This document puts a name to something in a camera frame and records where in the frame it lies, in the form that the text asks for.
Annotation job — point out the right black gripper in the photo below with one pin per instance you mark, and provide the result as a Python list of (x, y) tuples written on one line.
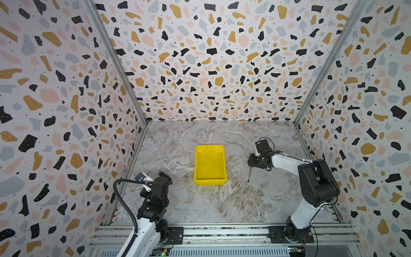
[(252, 162)]

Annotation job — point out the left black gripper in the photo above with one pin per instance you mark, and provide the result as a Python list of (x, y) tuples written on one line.
[(163, 176)]

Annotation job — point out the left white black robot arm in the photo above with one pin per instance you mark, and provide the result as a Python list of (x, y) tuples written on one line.
[(149, 227)]

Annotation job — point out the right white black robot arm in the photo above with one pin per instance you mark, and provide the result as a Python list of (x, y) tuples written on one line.
[(318, 188)]

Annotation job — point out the yellow plastic bin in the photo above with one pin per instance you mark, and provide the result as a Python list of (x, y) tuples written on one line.
[(210, 165)]

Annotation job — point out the left green circuit board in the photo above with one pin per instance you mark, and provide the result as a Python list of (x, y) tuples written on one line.
[(160, 252)]

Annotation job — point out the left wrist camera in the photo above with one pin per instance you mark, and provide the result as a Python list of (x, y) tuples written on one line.
[(144, 180)]

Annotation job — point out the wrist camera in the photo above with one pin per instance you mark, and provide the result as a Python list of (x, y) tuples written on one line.
[(263, 148), (144, 180)]

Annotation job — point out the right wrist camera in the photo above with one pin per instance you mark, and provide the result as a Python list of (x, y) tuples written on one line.
[(263, 148)]

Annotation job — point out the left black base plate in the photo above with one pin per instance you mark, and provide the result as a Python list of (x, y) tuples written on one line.
[(172, 236)]

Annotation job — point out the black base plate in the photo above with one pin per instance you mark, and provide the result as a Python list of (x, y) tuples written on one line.
[(172, 236), (278, 235)]

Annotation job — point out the aluminium mounting rail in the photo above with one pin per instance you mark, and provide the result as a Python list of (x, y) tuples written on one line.
[(251, 240)]

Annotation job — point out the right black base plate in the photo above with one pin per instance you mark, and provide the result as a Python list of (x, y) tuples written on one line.
[(278, 235)]

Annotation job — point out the right aluminium corner post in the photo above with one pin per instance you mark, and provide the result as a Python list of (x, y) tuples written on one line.
[(358, 8)]

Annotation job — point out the aluminium corner post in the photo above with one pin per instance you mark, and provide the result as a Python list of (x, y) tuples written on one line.
[(100, 28), (358, 8)]

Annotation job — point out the right circuit board with wires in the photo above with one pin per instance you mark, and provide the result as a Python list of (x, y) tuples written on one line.
[(296, 251)]

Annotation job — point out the left aluminium corner post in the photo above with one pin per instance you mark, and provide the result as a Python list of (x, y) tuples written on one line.
[(100, 28)]

